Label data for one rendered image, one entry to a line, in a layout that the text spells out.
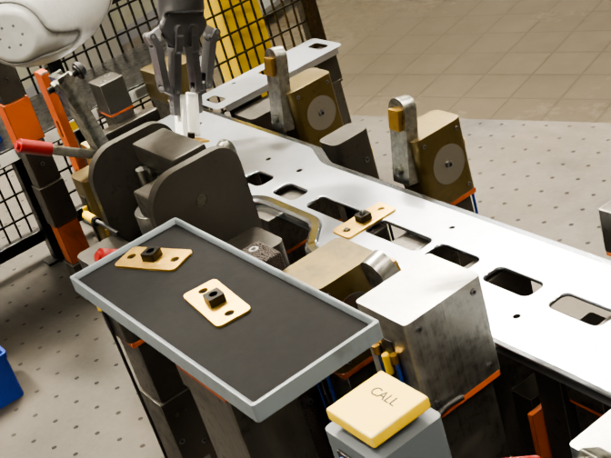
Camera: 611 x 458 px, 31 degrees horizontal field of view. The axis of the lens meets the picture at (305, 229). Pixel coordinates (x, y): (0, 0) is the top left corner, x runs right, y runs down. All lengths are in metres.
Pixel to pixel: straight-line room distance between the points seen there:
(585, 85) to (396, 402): 3.35
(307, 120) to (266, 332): 0.89
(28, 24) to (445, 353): 0.55
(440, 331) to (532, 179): 1.06
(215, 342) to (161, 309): 0.10
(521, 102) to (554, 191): 2.09
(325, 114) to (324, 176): 0.27
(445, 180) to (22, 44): 0.66
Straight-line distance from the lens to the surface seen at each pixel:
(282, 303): 1.04
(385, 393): 0.89
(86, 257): 1.44
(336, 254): 1.25
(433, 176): 1.57
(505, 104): 4.15
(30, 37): 1.22
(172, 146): 1.38
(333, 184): 1.59
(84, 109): 1.73
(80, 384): 1.93
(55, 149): 1.73
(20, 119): 2.02
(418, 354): 1.07
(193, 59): 1.82
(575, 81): 4.22
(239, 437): 1.11
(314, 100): 1.86
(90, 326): 2.08
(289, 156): 1.71
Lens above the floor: 1.70
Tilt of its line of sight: 28 degrees down
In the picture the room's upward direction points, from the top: 17 degrees counter-clockwise
